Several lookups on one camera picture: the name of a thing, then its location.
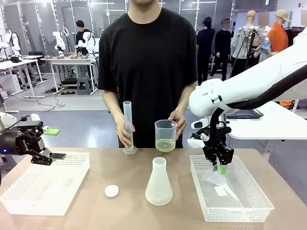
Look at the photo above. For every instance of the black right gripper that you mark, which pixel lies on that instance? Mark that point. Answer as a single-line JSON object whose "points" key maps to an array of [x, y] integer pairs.
{"points": [[219, 148]]}

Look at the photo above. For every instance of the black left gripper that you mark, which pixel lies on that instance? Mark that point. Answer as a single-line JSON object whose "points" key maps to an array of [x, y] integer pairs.
{"points": [[21, 143]]}

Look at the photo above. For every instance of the clear plastic funnel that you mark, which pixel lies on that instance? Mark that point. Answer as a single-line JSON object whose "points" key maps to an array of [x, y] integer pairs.
{"points": [[216, 179]]}

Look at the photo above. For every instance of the white perforated plastic basket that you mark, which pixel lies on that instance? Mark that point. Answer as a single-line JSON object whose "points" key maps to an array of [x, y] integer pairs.
{"points": [[36, 203], [239, 212]]}

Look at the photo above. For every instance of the clear plastic beaker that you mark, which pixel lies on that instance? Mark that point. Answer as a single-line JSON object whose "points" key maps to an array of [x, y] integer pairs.
{"points": [[165, 143]]}

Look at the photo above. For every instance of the translucent plastic Erlenmeyer flask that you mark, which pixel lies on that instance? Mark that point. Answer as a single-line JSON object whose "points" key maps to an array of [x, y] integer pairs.
{"points": [[158, 189]]}

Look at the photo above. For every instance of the white round flask cap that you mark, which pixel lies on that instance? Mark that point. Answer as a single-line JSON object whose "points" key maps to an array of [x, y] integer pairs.
{"points": [[111, 191]]}

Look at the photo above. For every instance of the clear plastic graduated cylinder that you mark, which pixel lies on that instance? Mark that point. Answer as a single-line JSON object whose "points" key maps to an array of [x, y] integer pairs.
{"points": [[127, 110]]}

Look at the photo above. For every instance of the person's right forearm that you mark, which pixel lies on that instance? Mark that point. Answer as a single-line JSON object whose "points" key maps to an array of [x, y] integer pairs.
{"points": [[112, 105]]}

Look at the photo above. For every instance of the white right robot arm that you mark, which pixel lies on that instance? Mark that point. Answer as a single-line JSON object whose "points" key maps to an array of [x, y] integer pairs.
{"points": [[239, 91]]}

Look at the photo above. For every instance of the person's left forearm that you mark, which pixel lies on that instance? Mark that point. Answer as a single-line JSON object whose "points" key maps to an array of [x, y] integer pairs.
{"points": [[184, 100]]}

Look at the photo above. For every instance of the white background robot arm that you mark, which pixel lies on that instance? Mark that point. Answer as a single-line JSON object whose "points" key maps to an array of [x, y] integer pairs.
{"points": [[58, 40], [90, 43]]}

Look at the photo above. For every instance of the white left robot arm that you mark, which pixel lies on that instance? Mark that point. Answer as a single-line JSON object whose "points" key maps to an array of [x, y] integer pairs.
{"points": [[6, 119]]}

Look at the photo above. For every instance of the person's left hand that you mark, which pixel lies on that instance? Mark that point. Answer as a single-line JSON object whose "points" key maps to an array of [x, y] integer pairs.
{"points": [[181, 123]]}

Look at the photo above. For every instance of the person's right hand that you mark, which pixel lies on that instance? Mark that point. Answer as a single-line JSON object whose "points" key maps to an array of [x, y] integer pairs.
{"points": [[122, 129]]}

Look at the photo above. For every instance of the black case under table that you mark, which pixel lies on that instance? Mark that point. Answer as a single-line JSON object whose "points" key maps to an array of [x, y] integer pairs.
{"points": [[69, 81]]}

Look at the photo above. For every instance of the grey plastic step stool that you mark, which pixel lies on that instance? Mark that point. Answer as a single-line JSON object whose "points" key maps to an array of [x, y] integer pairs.
{"points": [[84, 83]]}

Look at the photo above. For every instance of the white table with robots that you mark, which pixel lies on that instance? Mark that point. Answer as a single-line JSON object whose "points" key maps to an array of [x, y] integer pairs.
{"points": [[69, 60]]}

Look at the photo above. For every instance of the white office desk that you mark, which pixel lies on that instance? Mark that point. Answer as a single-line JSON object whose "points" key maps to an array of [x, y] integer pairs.
{"points": [[14, 62]]}

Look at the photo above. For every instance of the black office chair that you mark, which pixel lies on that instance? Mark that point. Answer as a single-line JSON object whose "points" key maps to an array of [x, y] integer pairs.
{"points": [[36, 54]]}

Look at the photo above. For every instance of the white humanoid robot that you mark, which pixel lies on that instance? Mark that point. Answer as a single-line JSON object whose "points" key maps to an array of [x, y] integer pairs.
{"points": [[14, 43]]}

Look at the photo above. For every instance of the bystander in black t-shirt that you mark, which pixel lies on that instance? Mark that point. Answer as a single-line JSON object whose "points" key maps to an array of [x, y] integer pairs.
{"points": [[82, 33]]}

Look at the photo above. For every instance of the bystander in black clothes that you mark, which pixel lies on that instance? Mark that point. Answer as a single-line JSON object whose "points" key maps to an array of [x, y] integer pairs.
{"points": [[223, 43]]}

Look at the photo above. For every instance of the bystander with dark cap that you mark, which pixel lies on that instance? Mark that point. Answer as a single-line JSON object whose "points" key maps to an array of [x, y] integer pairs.
{"points": [[205, 43]]}

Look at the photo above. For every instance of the person in black t-shirt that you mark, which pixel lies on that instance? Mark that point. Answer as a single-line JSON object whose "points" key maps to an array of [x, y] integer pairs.
{"points": [[148, 60]]}

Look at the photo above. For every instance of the mannequin in grey shirt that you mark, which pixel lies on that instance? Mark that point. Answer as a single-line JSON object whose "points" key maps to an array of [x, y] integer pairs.
{"points": [[242, 40]]}

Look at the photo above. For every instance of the figure in blue floral dress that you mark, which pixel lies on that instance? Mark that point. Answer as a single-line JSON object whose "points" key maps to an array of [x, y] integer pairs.
{"points": [[266, 45]]}

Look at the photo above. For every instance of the mannequin in orange robe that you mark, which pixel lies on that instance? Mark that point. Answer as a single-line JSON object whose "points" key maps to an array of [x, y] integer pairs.
{"points": [[278, 36]]}

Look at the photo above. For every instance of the dark clothes rack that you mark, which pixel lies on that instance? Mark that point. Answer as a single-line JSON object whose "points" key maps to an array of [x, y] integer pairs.
{"points": [[291, 36]]}

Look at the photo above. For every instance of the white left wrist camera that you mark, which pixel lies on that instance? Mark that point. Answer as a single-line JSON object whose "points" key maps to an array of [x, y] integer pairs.
{"points": [[35, 117]]}

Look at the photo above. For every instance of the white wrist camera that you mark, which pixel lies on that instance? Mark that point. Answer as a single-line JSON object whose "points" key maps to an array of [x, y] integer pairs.
{"points": [[195, 142], [35, 117]]}

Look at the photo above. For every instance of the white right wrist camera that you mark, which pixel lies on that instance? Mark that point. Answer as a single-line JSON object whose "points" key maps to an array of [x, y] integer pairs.
{"points": [[195, 142]]}

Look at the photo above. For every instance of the black camera tripod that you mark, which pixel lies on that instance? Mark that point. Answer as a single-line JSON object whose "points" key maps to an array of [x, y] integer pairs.
{"points": [[251, 45]]}

